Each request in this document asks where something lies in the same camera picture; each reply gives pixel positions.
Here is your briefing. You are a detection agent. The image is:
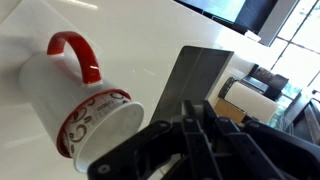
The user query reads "white mug red handle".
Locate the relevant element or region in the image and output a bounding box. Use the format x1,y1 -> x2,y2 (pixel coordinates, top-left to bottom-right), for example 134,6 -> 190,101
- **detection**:
19,31 -> 130,158

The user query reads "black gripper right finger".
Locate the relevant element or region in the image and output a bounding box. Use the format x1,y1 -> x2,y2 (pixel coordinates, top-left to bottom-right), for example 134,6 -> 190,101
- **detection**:
203,101 -> 320,180

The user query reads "patterned paper cup in mug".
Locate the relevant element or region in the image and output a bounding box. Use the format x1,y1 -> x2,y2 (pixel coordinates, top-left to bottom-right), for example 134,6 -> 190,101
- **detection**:
63,92 -> 144,173

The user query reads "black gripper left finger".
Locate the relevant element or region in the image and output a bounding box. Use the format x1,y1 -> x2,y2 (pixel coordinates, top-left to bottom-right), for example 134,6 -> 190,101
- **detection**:
87,120 -> 184,180

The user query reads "metal napkin dispenser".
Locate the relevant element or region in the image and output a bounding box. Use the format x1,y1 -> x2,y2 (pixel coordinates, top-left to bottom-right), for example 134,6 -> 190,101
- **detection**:
151,46 -> 233,122

